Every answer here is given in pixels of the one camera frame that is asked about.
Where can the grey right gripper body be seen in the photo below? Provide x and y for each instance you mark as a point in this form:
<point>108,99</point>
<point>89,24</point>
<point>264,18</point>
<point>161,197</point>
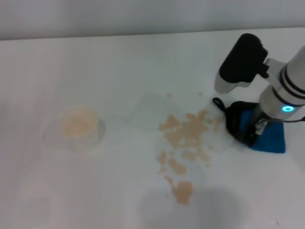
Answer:
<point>259,122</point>

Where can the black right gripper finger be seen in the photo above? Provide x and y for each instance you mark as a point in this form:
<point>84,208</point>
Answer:
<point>250,140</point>
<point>232,121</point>

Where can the blue rag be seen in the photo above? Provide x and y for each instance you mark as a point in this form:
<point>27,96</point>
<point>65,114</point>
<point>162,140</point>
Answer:
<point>271,138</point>

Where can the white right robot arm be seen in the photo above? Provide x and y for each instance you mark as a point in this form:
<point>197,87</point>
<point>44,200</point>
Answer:
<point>286,86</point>

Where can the brown water stain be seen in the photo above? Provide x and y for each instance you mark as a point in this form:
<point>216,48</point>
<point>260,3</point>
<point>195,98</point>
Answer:
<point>188,133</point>

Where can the white paper cup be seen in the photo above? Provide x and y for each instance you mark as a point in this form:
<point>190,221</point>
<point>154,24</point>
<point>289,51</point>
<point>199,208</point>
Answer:
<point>78,133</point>

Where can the black and white wrist camera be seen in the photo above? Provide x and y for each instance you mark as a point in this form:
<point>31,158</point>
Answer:
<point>240,62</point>

